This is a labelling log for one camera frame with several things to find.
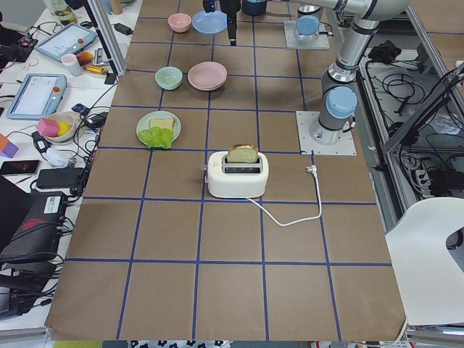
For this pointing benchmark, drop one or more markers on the yellow toy fruit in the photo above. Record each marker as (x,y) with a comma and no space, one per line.
(64,128)

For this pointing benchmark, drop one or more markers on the black smartphone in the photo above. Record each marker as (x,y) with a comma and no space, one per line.
(20,167)

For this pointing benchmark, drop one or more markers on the pink cup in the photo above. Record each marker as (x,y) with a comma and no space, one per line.
(71,63)

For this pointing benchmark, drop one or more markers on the green plate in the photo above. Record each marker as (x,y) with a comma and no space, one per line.
(144,122)

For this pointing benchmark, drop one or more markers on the near teach pendant tablet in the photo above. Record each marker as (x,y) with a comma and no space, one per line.
(39,96)

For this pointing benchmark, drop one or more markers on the purple toy block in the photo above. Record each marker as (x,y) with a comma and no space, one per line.
(7,148)

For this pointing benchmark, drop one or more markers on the bread slice on plate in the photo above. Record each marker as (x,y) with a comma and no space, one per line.
(162,123)

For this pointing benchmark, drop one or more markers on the black computer box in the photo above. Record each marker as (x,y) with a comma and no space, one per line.
(30,227)

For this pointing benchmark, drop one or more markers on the green lettuce leaf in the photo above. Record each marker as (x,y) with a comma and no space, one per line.
(157,137)

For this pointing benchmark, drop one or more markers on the dark blue pot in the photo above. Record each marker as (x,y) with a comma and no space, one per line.
(254,7)

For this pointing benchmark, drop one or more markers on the black power adapter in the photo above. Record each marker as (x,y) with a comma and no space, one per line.
(60,178)

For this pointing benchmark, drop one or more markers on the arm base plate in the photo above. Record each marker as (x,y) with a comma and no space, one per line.
(315,139)
(317,41)

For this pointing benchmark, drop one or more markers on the pink plate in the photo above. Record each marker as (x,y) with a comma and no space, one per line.
(207,76)

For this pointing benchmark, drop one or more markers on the pink bowl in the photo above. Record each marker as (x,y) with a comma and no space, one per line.
(179,22)

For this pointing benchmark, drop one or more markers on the bread slice in toaster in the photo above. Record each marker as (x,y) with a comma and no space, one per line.
(242,153)

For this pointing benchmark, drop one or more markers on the aluminium frame post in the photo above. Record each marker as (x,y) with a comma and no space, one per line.
(106,36)

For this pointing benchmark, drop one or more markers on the teach pendant tablet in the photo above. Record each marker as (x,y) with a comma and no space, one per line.
(71,39)
(39,96)

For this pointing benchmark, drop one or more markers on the gold cylinder tool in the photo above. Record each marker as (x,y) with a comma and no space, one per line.
(95,69)

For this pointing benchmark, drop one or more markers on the beige bowl with toys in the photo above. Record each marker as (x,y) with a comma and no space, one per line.
(70,118)

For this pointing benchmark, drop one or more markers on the far teach pendant tablet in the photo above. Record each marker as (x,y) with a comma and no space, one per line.
(71,39)

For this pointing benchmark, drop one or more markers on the blue plate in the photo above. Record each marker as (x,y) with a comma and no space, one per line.
(209,23)

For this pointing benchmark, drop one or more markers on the white chair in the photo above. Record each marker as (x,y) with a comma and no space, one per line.
(430,281)

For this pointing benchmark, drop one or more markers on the green bowl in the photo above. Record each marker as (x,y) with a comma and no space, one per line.
(169,78)

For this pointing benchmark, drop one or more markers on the white toaster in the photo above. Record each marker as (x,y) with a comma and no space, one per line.
(236,180)

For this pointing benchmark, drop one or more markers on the pink toy block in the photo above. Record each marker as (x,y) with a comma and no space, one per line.
(47,127)

